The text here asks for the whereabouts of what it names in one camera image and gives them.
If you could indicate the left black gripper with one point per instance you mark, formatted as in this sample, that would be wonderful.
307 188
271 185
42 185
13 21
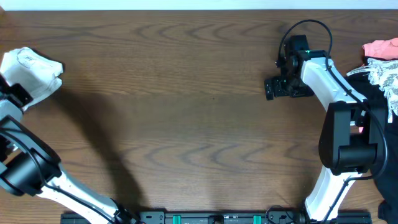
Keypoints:
18 94

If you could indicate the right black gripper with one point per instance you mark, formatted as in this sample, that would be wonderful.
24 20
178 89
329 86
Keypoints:
269 89

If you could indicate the white t-shirt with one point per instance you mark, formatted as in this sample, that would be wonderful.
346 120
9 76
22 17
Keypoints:
35 73

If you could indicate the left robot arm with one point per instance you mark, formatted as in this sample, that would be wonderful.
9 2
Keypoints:
31 167

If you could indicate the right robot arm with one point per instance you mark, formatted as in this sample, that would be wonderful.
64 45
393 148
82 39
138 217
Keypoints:
352 144

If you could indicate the white floral patterned garment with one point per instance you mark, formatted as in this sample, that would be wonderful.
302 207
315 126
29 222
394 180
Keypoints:
382 73

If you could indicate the pink garment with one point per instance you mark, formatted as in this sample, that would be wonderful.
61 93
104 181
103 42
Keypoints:
382 49

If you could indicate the black garment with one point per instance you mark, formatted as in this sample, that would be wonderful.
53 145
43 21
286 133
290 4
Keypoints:
387 182

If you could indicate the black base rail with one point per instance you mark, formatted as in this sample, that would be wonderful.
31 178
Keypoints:
272 216

